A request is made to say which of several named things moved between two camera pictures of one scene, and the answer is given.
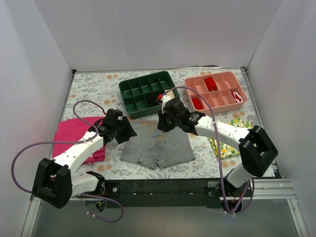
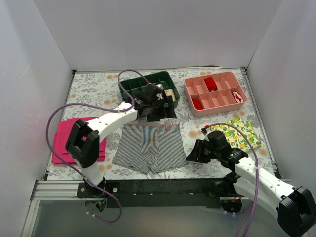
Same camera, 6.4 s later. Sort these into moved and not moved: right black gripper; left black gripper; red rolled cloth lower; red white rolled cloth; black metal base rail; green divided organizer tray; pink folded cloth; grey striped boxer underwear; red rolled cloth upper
Moved: left black gripper; right black gripper; grey striped boxer underwear
Not moved: red white rolled cloth; black metal base rail; pink folded cloth; red rolled cloth upper; green divided organizer tray; red rolled cloth lower
